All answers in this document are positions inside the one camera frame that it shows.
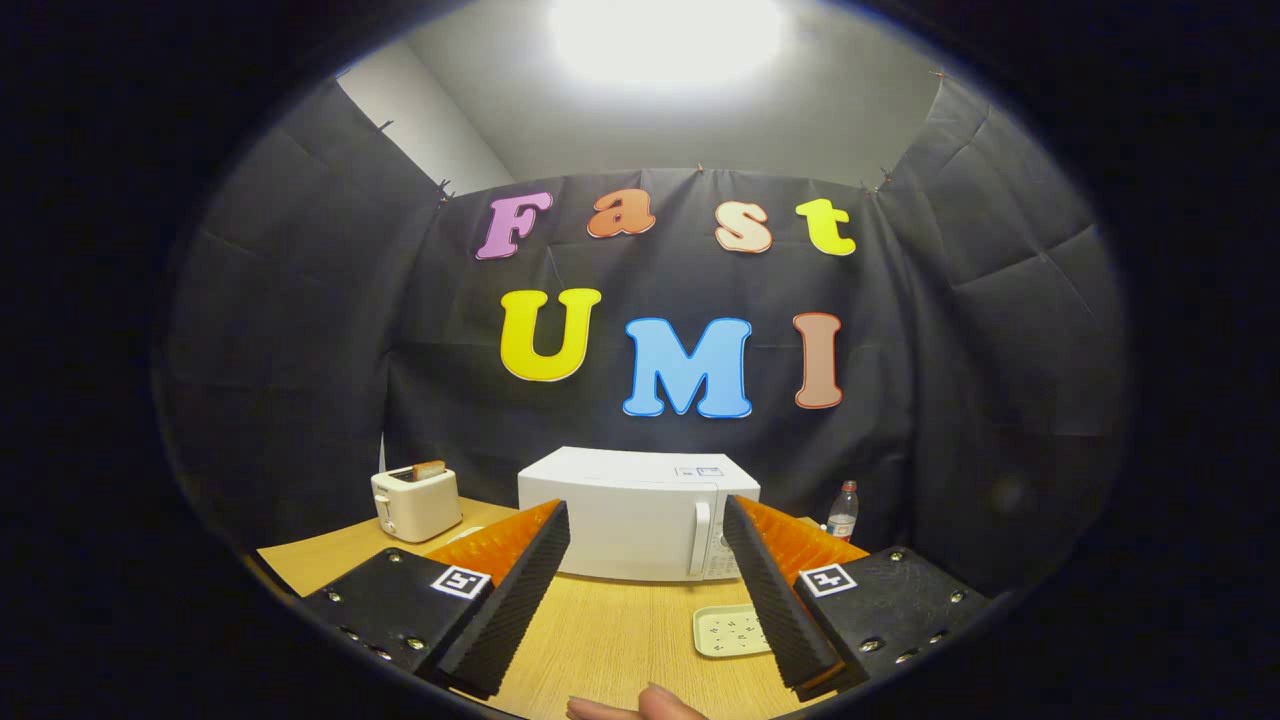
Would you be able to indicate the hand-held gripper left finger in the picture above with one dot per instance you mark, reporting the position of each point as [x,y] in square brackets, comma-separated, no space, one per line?
[515,600]

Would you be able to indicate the cream rectangular tray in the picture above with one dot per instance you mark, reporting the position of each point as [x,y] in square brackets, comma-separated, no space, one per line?
[725,632]

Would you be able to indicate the cream toaster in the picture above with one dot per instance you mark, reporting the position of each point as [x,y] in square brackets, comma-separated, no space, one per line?
[418,508]

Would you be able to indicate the clear plastic water bottle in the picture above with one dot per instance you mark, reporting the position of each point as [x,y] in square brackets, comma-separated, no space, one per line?
[842,515]

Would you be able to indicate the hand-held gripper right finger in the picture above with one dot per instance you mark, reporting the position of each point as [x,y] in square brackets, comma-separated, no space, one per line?
[775,600]

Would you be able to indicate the white microwave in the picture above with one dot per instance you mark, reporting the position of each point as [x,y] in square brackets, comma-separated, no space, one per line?
[630,510]

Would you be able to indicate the toast slice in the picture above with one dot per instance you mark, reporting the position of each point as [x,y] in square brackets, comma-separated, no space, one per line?
[429,470]

